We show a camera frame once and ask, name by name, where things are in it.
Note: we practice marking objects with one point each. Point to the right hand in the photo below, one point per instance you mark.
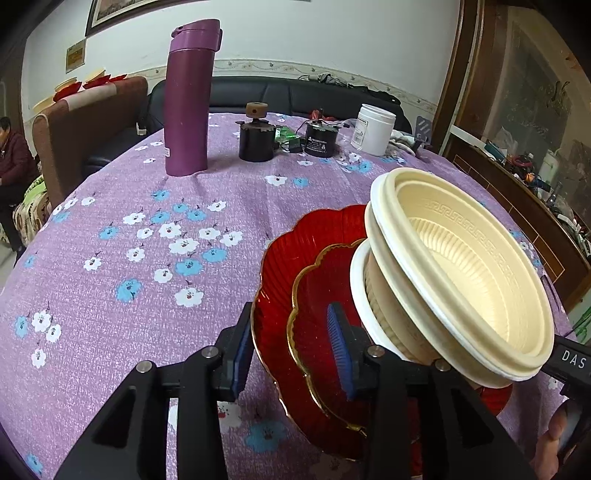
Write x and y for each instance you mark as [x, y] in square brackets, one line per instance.
[546, 462]

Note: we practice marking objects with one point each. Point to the wooden sideboard cabinet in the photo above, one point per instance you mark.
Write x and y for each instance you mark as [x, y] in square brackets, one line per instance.
[561, 258]

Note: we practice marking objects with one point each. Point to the small gold wall plaque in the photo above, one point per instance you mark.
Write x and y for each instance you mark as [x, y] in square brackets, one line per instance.
[75, 56]

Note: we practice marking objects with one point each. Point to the brown armchair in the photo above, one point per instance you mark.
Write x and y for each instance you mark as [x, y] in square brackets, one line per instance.
[67, 132]

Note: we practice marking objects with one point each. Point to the small red plate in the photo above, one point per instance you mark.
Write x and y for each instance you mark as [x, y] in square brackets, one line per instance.
[324, 281]

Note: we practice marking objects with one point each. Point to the purple thermos bottle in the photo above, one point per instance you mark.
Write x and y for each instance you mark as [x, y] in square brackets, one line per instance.
[186, 95]

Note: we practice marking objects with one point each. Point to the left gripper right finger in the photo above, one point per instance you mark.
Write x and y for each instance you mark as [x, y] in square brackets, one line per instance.
[419, 415]

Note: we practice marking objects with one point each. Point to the white plastic jar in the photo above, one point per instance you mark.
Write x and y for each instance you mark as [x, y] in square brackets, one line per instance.
[373, 130]

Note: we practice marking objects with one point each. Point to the large beige plastic bowl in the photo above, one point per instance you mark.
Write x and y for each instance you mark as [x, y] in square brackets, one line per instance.
[392, 318]

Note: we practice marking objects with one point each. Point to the small beige plastic bowl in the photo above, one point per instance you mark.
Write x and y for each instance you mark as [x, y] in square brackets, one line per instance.
[475, 272]

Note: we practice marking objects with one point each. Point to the small black motor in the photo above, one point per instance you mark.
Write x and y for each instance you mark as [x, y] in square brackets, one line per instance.
[320, 138]

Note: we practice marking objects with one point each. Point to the seated person in maroon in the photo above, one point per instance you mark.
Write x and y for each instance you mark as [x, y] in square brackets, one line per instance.
[18, 170]

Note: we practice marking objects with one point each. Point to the purple floral tablecloth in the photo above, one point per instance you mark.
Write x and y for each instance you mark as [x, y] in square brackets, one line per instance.
[135, 264]

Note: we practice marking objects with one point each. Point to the framed horse painting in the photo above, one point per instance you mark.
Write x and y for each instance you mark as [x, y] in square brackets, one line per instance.
[104, 14]

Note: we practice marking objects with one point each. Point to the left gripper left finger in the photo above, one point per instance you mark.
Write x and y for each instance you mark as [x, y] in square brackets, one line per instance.
[128, 437]

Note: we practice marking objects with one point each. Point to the large red wedding plate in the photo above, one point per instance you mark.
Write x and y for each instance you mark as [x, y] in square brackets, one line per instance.
[283, 260]

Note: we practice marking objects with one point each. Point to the white foam bowl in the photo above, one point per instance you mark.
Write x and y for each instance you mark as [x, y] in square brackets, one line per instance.
[415, 295]
[362, 303]

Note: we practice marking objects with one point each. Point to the black leather sofa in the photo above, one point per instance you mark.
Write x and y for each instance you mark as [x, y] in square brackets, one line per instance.
[230, 94]

